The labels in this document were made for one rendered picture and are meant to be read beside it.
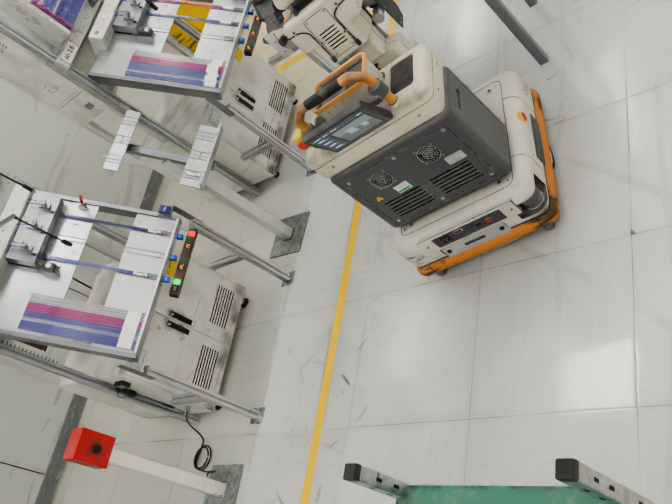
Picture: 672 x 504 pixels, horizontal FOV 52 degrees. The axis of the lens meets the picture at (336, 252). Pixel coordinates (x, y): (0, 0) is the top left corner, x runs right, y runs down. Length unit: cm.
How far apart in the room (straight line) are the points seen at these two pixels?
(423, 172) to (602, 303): 75
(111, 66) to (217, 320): 145
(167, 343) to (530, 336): 179
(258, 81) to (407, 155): 212
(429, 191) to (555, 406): 86
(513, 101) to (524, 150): 25
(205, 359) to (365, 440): 111
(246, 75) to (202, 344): 167
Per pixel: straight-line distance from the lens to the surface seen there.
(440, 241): 268
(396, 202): 262
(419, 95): 224
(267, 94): 441
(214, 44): 396
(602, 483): 114
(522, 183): 252
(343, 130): 226
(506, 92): 284
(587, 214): 268
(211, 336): 367
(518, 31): 314
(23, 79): 423
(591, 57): 314
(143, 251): 326
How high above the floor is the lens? 202
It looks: 35 degrees down
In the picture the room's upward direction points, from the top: 57 degrees counter-clockwise
